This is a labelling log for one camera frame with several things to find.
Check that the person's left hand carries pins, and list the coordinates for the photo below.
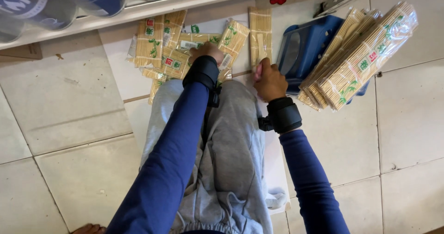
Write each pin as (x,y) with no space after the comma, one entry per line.
(207,50)

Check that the person's right hand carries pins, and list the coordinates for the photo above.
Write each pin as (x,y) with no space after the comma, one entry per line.
(272,83)

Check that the person's left fingers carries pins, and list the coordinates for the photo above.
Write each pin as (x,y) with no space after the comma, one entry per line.
(207,45)

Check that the plain bamboo sushi mat packet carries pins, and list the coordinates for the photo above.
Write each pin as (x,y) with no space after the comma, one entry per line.
(261,26)

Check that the pile of labelled bamboo mats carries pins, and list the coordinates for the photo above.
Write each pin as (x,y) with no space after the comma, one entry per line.
(166,50)

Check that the white shelf board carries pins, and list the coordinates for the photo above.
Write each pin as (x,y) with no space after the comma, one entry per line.
(152,10)

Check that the blue plastic basket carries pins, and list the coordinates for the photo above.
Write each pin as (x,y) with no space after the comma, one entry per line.
(305,43)

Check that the person's grey trousers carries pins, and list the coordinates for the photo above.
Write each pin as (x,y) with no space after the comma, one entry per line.
(230,151)

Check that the stack of labelled bamboo mats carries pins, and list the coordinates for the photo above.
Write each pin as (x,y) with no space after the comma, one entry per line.
(357,60)

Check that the white sock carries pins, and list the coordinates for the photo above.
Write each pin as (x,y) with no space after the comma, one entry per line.
(276,199)

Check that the brown cardboard piece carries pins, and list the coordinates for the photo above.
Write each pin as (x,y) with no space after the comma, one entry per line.
(20,53)

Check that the person's bare foot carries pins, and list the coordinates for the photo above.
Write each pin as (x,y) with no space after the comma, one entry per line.
(89,229)

